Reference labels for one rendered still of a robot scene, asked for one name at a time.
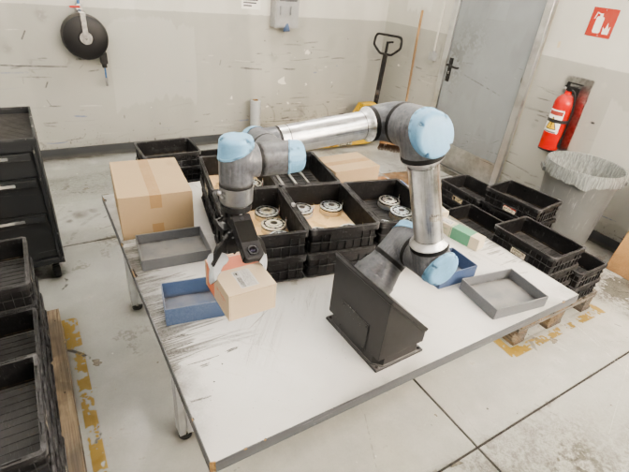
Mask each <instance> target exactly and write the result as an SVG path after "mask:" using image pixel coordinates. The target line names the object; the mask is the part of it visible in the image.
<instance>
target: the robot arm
mask: <svg viewBox="0 0 629 472"><path fill-rule="evenodd" d="M453 139H454V127H453V125H452V122H451V120H450V118H449V117H448V116H447V115H446V114H445V113H443V112H442V111H439V110H437V109H435V108H432V107H424V106H421V105H418V104H414V103H410V102H407V101H392V102H386V103H381V104H376V105H371V106H365V107H362V108H361V109H360V111H356V112H350V113H346V114H340V115H334V116H329V117H324V118H318V119H313V120H308V121H302V122H296V123H291V124H286V125H276V126H269V127H264V128H263V127H261V126H256V125H251V126H248V127H247V128H245V129H244V130H243V131H242V132H228V133H225V134H223V135H222V136H221V137H220V138H219V140H218V154H217V159H218V177H219V191H217V195H218V196H219V200H220V209H221V210H222V211H223V216H221V218H216V219H214V235H215V239H216V240H217V242H218V244H217V245H216V246H215V248H214V251H213V254H212V253H210V254H209V255H208V258H207V261H208V265H209V268H210V270H209V283H210V285H212V284H213V283H214V282H216V281H217V277H218V275H219V274H220V273H221V271H222V268H223V266H224V265H226V264H227V262H228V260H229V258H228V256H227V250H228V251H229V252H231V253H233V254H236V253H237V252H240V254H241V259H242V262H243V263H252V262H257V261H258V262H259V263H260V264H261V265H262V266H263V267H264V268H265V270H267V252H266V247H265V244H264V242H263V240H262V239H261V238H260V237H259V236H258V235H257V234H256V229H255V226H254V223H253V221H252V218H251V215H250V214H247V213H248V212H250V211H251V210H252V202H253V193H254V177H262V176H271V175H280V174H290V173H294V172H300V171H302V170H303V169H304V167H305V164H306V152H305V151H309V150H313V149H318V148H323V147H328V146H332V145H337V144H342V143H347V142H351V141H356V140H365V141H368V142H370V141H376V140H381V141H386V142H390V143H392V144H395V145H397V146H399V148H400V157H401V162H402V163H403V164H404V165H405V166H406V167H407V172H408V183H409V192H410V202H411V212H412V222H411V221H408V220H401V221H399V222H398V223H397V224H396V226H394V227H393V228H392V230H391V231H390V232H389V234H388V235H387V236H386V237H385V238H384V240H383V241H382V242H381V243H380V244H379V245H378V246H377V247H376V248H375V249H374V250H373V251H372V253H371V254H369V255H367V256H366V257H364V258H363V259H361V260H359V261H358V262H357V263H356V264H355V265H354V266H356V267H357V268H358V269H359V270H360V271H361V272H362V273H364V274H365V275H366V276H367V277H368V278H369V279H371V280H372V281H373V282H374V283H375V284H376V285H378V286H379V287H380V288H381V289H383V290H384V291H385V292H386V293H387V294H388V295H389V294H390V293H391V292H392V291H393V289H394V286H395V284H396V282H397V280H398V278H399V276H400V274H401V272H402V271H403V270H404V269H405V268H408V269H409V270H410V271H412V272H413V273H415V274H416V275H417V276H419V277H420V278H421V279H422V280H423V281H424V282H427V283H429V284H430V285H433V286H437V285H441V284H443V283H444V282H445V281H447V280H448V279H449V278H450V277H451V276H452V275H453V273H454V272H455V271H456V270H457V267H458V263H459V260H458V257H457V256H456V255H455V254H454V253H453V252H450V250H449V239H448V237H447V236H446V235H445V234H444V229H443V212H442V194H441V177H440V162H441V161H442V160H443V159H444V158H445V156H446V153H447V151H448V150H449V149H450V146H449V145H450V143H452V142H453ZM222 219H223V220H222ZM219 220H220V221H219ZM216 228H217V234H216Z"/></svg>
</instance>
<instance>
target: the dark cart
mask: <svg viewBox="0 0 629 472"><path fill-rule="evenodd" d="M18 237H25V238H26V241H27V246H28V253H29V256H30V257H31V258H32V260H33V265H34V268H36V267H41V266H46V265H51V266H52V270H53V271H54V273H55V276H56V277H57V276H61V275H62V272H61V267H60V264H59V263H60V262H65V261H66V259H65V255H64V250H63V246H62V241H61V237H60V232H59V228H58V223H57V218H56V214H55V211H54V206H53V202H52V198H51V191H50V188H49V183H48V179H47V175H46V171H45V168H44V163H43V159H42V155H41V152H40V148H39V143H38V139H37V133H36V129H35V125H34V120H33V116H32V112H31V109H30V106H27V107H7V108H0V241H1V240H6V239H12V238H18Z"/></svg>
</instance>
